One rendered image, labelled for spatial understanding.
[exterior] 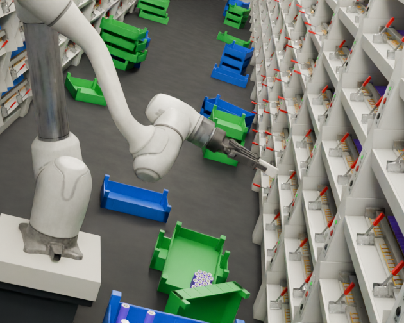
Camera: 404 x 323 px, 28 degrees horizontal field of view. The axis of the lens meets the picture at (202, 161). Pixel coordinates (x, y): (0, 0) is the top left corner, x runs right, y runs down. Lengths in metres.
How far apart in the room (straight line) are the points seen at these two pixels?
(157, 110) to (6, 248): 0.60
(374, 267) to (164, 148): 0.77
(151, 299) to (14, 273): 0.71
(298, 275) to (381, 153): 0.72
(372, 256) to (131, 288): 1.27
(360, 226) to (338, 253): 0.14
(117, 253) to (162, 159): 0.93
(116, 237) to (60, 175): 0.96
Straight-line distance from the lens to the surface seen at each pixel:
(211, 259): 3.17
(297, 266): 2.70
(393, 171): 1.92
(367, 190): 2.13
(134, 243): 3.31
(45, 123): 2.55
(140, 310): 1.77
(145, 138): 2.32
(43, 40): 2.48
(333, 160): 2.59
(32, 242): 2.47
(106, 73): 2.33
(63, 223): 2.43
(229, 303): 2.84
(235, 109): 5.41
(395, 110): 2.08
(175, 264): 3.10
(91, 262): 2.49
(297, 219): 2.90
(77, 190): 2.40
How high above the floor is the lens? 1.40
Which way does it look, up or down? 18 degrees down
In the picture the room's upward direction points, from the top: 19 degrees clockwise
